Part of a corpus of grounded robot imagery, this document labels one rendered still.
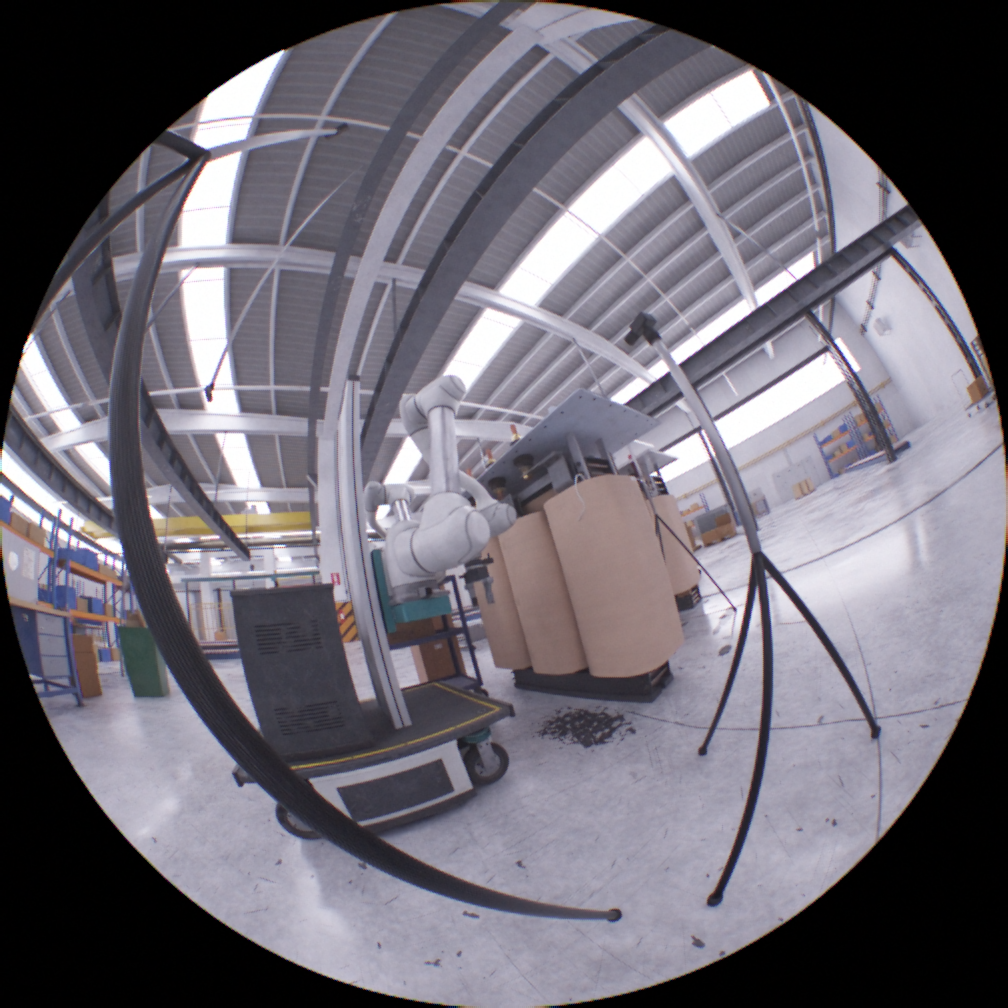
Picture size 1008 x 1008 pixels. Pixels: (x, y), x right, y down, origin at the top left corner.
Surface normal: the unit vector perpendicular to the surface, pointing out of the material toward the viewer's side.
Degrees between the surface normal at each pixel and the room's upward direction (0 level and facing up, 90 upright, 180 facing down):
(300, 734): 90
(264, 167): 174
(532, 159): 180
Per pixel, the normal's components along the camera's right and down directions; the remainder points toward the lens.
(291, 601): 0.54, -0.37
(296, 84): 0.17, 0.93
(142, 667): 0.77, -0.30
